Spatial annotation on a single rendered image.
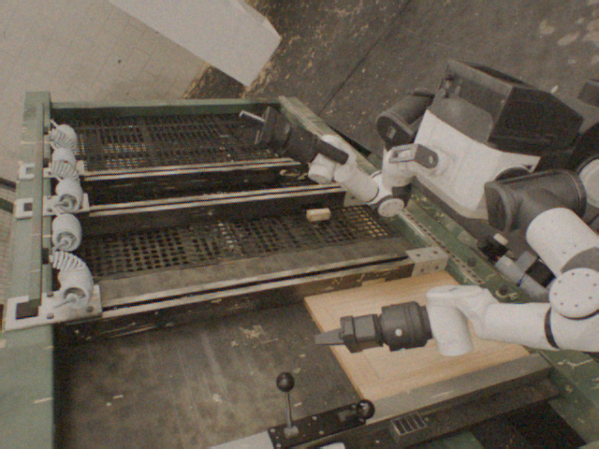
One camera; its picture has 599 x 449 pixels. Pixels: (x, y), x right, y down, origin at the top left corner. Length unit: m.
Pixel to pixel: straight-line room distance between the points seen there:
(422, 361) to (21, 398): 0.87
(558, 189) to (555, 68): 1.93
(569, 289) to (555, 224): 0.15
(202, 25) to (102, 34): 1.78
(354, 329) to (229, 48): 4.34
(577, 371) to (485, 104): 0.70
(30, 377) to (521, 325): 0.89
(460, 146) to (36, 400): 0.97
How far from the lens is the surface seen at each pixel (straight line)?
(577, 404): 1.40
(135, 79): 6.64
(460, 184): 1.11
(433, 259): 1.55
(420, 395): 1.18
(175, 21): 4.93
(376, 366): 1.24
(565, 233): 0.91
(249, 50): 5.13
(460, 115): 1.13
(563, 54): 2.95
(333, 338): 0.99
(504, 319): 0.88
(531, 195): 0.99
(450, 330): 0.96
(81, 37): 6.46
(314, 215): 1.71
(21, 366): 1.14
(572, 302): 0.80
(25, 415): 1.05
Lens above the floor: 2.20
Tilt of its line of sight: 37 degrees down
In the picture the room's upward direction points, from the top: 67 degrees counter-clockwise
